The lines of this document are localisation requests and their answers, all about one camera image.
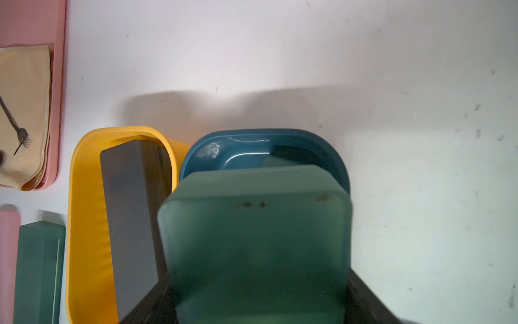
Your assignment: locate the green pencil case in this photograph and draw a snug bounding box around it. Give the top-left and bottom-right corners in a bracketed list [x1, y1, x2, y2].
[13, 221, 66, 323]
[157, 166, 353, 323]
[261, 146, 322, 167]

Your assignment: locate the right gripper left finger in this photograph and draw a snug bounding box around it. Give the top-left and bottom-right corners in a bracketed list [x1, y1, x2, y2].
[120, 280, 178, 324]

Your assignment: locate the yellow storage box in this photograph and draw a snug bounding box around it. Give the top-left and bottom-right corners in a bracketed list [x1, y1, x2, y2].
[66, 126, 190, 323]

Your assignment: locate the pink tray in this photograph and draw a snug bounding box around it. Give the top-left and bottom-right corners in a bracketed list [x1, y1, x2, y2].
[1, 0, 67, 190]

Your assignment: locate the black spoon right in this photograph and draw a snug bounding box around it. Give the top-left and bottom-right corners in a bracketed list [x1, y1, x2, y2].
[0, 97, 30, 155]

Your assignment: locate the black pencil case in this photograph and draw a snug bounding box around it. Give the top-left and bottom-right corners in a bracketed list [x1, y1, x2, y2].
[100, 140, 171, 319]

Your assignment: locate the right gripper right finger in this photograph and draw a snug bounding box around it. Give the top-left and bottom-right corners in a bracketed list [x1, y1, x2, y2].
[344, 269, 401, 324]

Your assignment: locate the tan cloth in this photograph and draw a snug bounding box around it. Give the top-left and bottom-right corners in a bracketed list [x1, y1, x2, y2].
[1, 46, 51, 191]

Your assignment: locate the pink pencil case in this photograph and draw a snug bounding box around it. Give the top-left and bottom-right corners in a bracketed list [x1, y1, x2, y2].
[1, 210, 21, 323]

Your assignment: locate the dark teal storage box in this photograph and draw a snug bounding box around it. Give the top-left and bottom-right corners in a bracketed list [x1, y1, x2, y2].
[179, 128, 351, 193]

